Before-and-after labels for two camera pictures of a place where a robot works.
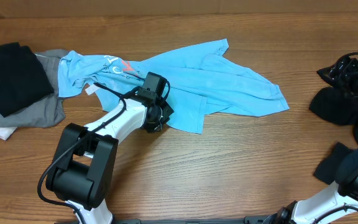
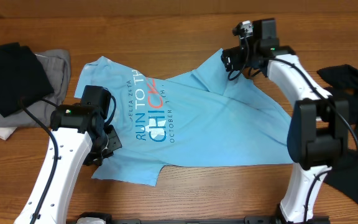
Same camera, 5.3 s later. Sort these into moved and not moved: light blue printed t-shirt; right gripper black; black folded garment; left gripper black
Moved: left gripper black; right gripper black; light blue printed t-shirt
Not moved: black folded garment
